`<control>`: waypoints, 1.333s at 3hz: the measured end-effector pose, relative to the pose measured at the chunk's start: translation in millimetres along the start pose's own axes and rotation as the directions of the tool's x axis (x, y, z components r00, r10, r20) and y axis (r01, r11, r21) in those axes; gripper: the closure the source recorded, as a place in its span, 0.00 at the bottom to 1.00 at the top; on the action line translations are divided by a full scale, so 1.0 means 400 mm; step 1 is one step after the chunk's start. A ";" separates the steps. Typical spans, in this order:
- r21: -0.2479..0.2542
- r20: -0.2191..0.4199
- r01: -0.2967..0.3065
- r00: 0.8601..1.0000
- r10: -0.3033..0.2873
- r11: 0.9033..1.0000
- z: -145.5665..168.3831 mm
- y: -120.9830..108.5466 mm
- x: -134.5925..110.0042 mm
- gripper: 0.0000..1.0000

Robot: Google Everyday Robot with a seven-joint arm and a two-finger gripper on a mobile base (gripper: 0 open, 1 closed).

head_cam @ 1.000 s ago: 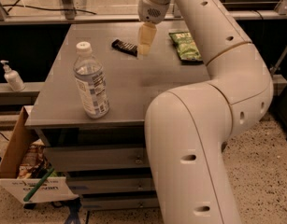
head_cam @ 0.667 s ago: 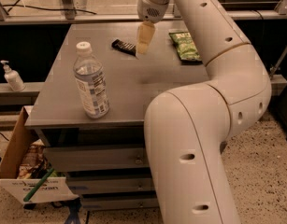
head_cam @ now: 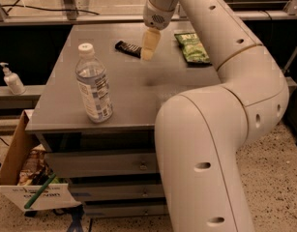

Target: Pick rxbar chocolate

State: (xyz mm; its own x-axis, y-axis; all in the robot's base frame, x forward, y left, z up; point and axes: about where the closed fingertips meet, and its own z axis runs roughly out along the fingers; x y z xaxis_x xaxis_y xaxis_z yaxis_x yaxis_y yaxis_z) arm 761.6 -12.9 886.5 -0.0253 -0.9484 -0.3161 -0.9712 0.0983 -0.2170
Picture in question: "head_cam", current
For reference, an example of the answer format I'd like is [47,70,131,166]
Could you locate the bottom grey drawer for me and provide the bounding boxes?
[84,204,168,218]

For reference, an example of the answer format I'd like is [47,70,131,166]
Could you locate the clear plastic water bottle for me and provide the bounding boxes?
[75,43,113,123]

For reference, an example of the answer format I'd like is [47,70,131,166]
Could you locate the middle grey drawer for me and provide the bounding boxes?
[69,182,164,201]

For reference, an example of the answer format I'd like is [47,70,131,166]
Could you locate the grey drawer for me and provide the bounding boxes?
[69,182,164,201]
[84,204,168,218]
[45,151,159,178]

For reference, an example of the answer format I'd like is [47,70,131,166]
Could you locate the green stick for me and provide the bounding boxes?
[24,173,56,209]

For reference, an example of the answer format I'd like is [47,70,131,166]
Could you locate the black cable on shelf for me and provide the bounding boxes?
[2,4,101,16]

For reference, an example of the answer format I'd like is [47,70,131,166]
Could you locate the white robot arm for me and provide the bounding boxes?
[143,0,289,232]

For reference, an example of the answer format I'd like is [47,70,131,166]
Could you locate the cardboard box with snacks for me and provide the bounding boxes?
[0,109,80,212]

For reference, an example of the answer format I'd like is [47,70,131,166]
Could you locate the top grey drawer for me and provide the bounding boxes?
[45,151,159,178]

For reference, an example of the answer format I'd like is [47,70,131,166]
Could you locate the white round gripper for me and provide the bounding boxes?
[141,0,173,61]

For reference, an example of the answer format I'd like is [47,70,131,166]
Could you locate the white pump sanitizer bottle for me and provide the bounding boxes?
[0,62,25,95]

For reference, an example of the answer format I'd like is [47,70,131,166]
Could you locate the grey metal frame rail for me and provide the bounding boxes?
[0,10,297,27]

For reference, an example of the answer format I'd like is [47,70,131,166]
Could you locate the snack packets in box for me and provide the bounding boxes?
[17,145,53,186]

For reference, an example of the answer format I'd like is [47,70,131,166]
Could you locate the green chips bag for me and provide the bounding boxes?
[174,33,210,64]

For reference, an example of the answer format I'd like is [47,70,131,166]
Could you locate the black rxbar chocolate bar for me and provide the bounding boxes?
[115,41,141,58]

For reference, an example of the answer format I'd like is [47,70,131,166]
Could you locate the grey drawer cabinet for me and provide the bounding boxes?
[26,22,220,218]

